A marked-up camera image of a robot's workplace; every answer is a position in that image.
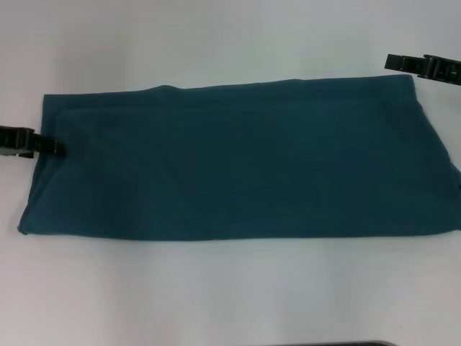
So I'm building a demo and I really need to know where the teal T-shirt with FREE print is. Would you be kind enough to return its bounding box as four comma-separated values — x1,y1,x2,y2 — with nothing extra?
17,74,461,241

